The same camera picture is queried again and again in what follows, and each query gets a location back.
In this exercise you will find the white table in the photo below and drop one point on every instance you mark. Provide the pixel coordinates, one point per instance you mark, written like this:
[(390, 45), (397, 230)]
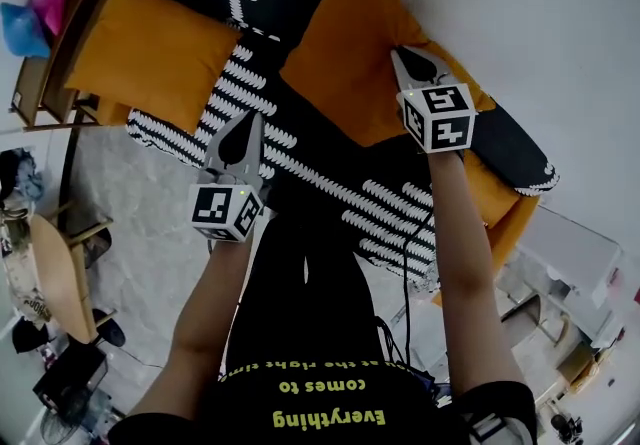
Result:
[(575, 258)]

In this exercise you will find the cardboard box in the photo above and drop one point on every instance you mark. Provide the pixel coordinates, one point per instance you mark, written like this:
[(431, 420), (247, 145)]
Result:
[(577, 365)]

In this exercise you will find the person's left forearm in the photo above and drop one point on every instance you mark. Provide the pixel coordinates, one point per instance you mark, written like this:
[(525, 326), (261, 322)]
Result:
[(210, 313)]

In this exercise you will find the orange sofa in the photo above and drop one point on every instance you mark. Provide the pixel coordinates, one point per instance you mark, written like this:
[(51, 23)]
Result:
[(505, 243)]

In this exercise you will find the person's black printed t-shirt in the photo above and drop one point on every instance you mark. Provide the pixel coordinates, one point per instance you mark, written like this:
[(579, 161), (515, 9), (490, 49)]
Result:
[(325, 413)]

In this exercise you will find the blue plush pillow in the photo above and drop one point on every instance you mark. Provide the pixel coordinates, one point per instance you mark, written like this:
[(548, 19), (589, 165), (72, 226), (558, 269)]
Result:
[(22, 30)]

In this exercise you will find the person's right forearm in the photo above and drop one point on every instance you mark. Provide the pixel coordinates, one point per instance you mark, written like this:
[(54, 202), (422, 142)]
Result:
[(467, 263)]

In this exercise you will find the pile of clothes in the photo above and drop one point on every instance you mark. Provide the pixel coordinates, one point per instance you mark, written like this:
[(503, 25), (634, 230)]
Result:
[(20, 178)]

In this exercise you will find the wooden rack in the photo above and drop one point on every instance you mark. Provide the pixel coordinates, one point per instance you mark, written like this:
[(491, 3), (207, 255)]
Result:
[(55, 83)]

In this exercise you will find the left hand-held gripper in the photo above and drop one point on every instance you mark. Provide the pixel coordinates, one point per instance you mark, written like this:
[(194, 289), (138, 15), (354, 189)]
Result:
[(220, 210)]

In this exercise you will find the light wooden round table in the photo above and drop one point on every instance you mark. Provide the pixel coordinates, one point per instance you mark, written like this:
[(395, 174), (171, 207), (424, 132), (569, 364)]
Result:
[(57, 273)]

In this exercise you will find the wooden chair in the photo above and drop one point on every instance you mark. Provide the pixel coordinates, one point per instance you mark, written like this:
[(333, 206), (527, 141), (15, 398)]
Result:
[(537, 318)]

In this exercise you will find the person's black trousers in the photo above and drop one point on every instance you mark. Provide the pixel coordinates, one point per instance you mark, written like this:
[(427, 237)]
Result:
[(280, 283)]

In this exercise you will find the black slipper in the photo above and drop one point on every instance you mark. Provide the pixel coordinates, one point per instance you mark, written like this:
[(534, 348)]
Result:
[(110, 330), (100, 245)]

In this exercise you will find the patterned skateboard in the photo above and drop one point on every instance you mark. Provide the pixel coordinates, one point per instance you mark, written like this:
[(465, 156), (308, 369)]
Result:
[(20, 273)]

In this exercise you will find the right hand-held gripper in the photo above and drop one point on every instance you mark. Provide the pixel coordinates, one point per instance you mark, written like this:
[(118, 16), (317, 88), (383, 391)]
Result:
[(442, 118)]

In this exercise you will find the small orange cushion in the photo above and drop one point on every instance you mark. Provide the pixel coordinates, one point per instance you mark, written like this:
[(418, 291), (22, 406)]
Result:
[(150, 53)]

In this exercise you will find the large orange cushion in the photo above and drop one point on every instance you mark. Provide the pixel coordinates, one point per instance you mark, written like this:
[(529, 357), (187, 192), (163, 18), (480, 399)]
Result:
[(350, 63)]

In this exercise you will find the black cap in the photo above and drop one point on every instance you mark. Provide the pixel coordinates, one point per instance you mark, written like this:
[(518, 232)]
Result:
[(29, 337)]

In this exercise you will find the striped black white seat cover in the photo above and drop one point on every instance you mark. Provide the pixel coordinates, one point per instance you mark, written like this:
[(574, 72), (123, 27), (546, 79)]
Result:
[(320, 178)]

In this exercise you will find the black metal pole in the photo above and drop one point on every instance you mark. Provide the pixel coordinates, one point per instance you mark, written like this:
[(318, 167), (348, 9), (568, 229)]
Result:
[(70, 173)]

